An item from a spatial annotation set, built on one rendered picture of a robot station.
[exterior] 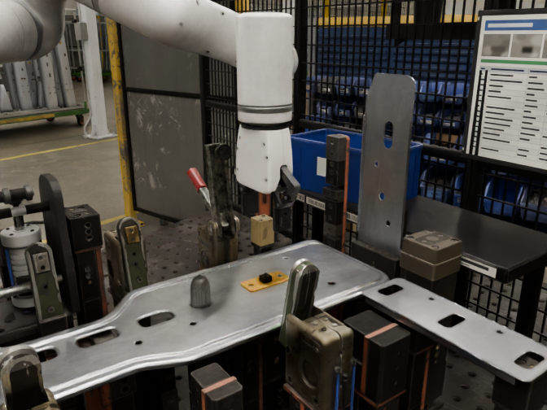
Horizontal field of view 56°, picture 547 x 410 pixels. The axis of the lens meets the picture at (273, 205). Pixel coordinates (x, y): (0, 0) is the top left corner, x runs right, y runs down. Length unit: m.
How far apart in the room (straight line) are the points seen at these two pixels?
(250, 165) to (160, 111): 2.76
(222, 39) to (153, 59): 2.68
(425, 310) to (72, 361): 0.52
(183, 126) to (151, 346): 2.73
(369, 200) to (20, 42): 0.68
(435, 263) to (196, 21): 0.55
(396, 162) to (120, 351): 0.57
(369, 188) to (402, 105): 0.18
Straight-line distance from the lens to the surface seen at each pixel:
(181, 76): 3.35
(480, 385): 1.23
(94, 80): 7.75
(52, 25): 1.00
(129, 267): 0.92
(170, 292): 0.88
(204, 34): 0.85
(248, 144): 0.80
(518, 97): 1.15
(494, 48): 1.18
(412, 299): 0.87
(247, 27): 0.76
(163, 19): 0.80
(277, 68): 0.76
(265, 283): 0.88
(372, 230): 1.05
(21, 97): 8.82
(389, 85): 0.97
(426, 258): 0.93
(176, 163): 3.51
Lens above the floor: 1.41
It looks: 18 degrees down
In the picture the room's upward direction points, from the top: straight up
